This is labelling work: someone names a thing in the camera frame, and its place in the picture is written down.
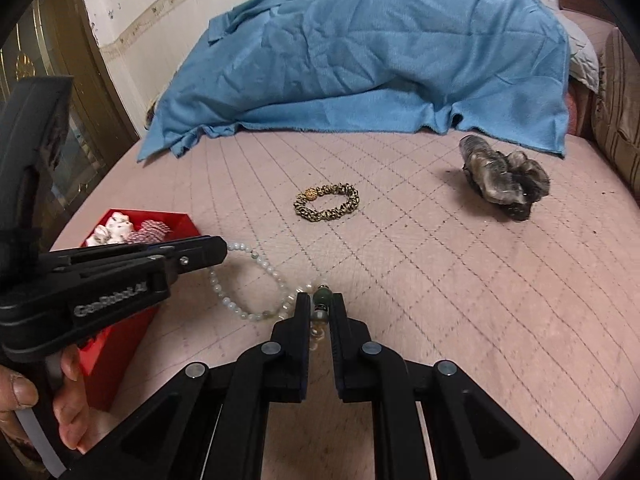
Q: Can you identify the green and pale bead bracelet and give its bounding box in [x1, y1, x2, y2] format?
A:
[299, 282, 333, 353]

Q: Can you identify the blue cloth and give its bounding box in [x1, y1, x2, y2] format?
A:
[137, 0, 571, 163]

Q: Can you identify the grey quilted pillow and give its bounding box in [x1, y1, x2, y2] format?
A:
[550, 5, 601, 93]

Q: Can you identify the pink upholstered cushion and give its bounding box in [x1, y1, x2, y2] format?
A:
[565, 82, 596, 137]

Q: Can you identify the red box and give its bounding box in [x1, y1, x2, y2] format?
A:
[75, 208, 202, 411]

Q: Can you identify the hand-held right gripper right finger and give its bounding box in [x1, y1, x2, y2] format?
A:
[327, 294, 576, 480]

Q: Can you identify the striped floral cushion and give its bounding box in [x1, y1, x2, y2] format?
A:
[590, 27, 640, 186]

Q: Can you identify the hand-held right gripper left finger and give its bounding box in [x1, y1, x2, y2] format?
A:
[60, 292, 313, 480]

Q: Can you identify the red checked scrunchie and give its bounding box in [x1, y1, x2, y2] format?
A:
[127, 219, 171, 245]

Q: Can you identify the leopard print bracelet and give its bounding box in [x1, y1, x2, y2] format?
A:
[293, 182, 360, 222]

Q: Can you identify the cream printed scrunchie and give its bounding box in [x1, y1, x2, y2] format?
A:
[85, 212, 133, 247]

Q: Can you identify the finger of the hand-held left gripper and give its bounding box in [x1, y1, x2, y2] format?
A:
[55, 234, 228, 276]

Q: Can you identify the person's left hand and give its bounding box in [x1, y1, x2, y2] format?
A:
[0, 345, 91, 456]

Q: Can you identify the white bead bracelet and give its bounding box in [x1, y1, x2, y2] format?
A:
[207, 241, 297, 322]

